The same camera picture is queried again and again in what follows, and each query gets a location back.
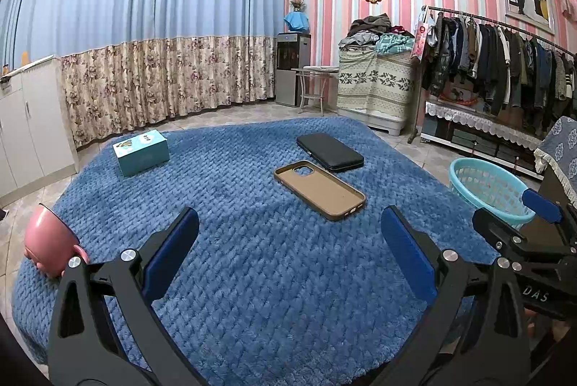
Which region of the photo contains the pink hanging packet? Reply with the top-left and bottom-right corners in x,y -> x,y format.
410,20 -> 429,61

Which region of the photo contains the pink cup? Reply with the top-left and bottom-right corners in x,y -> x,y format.
23,203 -> 90,278

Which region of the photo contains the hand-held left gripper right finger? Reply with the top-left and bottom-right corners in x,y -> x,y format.
381,206 -> 533,386

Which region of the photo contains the blue bottle cover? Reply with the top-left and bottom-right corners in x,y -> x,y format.
283,11 -> 311,32

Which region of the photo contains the pile of clothes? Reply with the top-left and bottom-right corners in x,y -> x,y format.
339,13 -> 415,53

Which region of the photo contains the person's right hand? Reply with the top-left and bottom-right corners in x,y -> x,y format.
525,308 -> 572,342

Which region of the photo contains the low tv cabinet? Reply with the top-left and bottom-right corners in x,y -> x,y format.
420,102 -> 544,181

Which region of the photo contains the blue knitted blanket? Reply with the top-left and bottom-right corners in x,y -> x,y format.
11,115 -> 501,386

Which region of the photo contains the blue floral curtain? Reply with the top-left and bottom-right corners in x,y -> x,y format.
0,0 -> 286,150

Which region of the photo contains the blue fringed patterned cloth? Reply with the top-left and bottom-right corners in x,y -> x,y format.
534,115 -> 577,206

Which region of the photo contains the light blue plastic basket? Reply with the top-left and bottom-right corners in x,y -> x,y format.
449,157 -> 537,229

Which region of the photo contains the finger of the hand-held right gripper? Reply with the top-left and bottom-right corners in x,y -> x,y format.
472,208 -> 577,274
522,188 -> 577,249

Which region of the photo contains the metal clothes rack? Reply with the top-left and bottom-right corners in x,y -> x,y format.
407,5 -> 577,144

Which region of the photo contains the grey water dispenser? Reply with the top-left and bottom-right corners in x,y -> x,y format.
275,32 -> 312,107

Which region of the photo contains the black wallet case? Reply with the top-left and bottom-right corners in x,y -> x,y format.
296,132 -> 365,173

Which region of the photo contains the white lace cloth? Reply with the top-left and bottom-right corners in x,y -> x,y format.
424,101 -> 544,150

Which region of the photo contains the brown phone case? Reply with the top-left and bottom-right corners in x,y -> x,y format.
273,161 -> 367,222

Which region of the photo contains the white cabinet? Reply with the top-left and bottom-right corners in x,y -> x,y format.
0,54 -> 78,202

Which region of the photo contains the row of hanging clothes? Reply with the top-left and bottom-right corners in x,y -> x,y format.
421,12 -> 577,134

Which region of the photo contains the teal tissue box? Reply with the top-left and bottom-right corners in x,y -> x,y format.
112,129 -> 170,178

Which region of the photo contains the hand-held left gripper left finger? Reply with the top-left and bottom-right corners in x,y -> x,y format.
47,206 -> 201,386

